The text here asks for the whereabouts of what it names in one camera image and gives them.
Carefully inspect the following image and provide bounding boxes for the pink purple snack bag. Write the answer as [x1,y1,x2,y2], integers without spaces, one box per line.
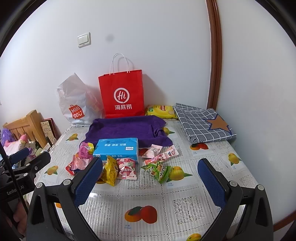
[78,142,94,159]

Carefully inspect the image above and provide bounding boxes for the plush toy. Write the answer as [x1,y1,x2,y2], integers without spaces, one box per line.
[1,128,37,169]

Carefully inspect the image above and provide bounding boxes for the white Miniso plastic bag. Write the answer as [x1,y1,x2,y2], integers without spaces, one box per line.
[56,73,103,127]

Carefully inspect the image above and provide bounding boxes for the purple towel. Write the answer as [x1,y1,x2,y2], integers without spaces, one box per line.
[84,115,173,148]

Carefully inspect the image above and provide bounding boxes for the pink long wafer packet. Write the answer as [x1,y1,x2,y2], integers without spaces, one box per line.
[144,145,179,165]

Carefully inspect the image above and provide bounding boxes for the yellow snack packet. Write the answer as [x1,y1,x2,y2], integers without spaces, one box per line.
[101,156,119,186]

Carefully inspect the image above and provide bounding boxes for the strawberry lychee jelly packet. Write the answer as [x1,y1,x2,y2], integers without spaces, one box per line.
[116,158,137,180]

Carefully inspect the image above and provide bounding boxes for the red pink snack packet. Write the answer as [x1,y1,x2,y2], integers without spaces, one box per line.
[65,154,93,176]

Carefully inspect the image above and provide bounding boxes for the blue tissue pack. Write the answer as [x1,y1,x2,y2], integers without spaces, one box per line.
[93,138,138,162]

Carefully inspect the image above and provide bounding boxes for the patterned book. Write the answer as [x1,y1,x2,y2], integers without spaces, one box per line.
[40,118,61,147]

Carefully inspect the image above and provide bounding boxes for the white wall switch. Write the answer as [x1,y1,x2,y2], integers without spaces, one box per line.
[77,32,91,48]

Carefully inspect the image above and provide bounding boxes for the brown wooden door frame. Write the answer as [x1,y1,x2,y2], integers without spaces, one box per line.
[206,0,222,109]

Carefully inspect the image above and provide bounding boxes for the small pink candy packet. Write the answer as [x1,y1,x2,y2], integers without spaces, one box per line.
[141,144,163,159]

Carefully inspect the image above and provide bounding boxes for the wooden headboard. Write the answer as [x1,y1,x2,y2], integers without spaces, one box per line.
[3,110,48,148]

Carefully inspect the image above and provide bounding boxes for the red paper Haidilao bag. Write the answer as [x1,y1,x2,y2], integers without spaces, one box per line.
[98,53,145,118]

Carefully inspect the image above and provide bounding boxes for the yellow chips bag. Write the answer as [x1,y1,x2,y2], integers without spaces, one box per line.
[145,105,177,119]

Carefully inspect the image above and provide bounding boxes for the person's left hand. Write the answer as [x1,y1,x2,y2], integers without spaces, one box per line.
[13,201,28,236]

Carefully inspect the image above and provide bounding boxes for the grey checked folded cloth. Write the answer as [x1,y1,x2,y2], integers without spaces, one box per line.
[174,103,236,144]

